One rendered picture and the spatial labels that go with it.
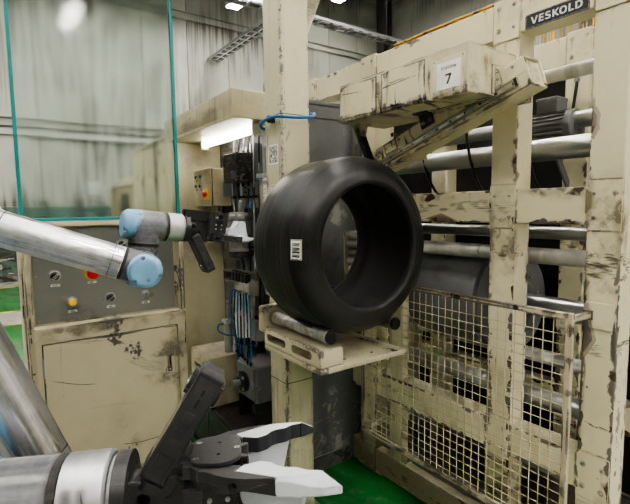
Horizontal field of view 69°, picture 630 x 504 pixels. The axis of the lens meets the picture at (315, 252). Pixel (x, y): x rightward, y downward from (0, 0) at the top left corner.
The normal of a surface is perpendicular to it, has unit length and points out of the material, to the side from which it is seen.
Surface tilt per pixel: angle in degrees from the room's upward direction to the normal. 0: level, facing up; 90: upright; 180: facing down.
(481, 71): 90
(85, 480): 41
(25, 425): 74
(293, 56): 90
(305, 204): 68
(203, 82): 90
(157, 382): 90
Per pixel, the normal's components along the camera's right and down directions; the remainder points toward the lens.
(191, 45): 0.58, 0.07
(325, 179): 0.01, -0.51
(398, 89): -0.82, 0.07
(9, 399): 0.77, -0.22
